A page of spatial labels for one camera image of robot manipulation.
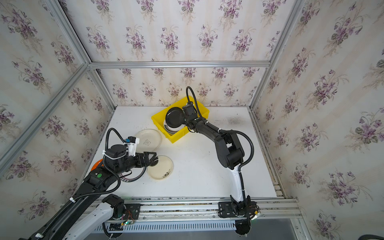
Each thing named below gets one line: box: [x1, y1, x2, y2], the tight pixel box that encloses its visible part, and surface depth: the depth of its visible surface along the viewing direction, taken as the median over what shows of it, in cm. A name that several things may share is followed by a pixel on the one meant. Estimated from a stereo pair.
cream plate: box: [147, 155, 174, 181], surface depth 88 cm
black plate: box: [165, 107, 185, 128], surface depth 103 cm
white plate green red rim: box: [163, 120, 186, 135], surface depth 103 cm
